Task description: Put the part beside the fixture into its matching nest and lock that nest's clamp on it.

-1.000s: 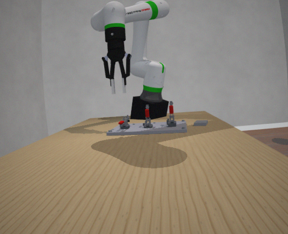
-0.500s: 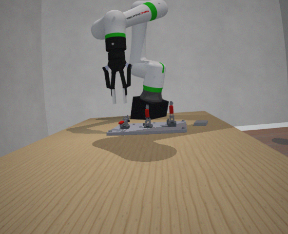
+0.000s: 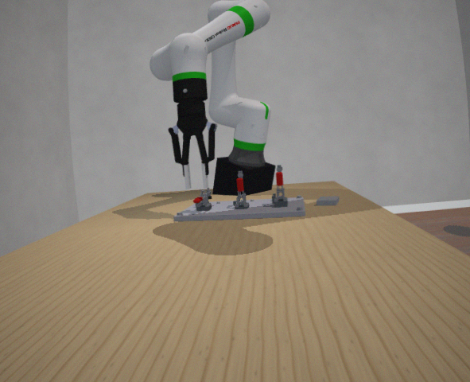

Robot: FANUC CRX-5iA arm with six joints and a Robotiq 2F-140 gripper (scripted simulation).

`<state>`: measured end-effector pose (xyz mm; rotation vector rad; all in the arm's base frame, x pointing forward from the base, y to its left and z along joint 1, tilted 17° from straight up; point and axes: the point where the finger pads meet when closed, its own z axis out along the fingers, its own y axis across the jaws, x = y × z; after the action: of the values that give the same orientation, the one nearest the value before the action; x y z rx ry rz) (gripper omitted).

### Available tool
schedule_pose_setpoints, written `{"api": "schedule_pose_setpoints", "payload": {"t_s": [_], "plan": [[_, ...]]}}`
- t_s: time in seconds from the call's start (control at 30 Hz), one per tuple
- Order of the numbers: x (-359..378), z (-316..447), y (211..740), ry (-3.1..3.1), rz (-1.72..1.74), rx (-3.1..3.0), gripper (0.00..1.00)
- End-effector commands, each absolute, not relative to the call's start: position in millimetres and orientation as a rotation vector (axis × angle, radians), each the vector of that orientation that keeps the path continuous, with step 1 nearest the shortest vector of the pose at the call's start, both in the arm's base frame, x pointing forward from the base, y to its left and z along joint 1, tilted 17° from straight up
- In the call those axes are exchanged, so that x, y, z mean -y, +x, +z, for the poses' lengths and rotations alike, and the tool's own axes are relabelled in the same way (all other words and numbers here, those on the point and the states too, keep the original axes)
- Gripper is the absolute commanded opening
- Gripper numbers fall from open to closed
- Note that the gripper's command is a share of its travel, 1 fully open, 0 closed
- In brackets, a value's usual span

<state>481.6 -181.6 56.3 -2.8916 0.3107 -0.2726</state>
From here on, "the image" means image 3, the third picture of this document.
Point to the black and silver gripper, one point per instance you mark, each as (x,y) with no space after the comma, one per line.
(192,121)

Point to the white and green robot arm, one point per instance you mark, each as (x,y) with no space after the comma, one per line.
(187,54)

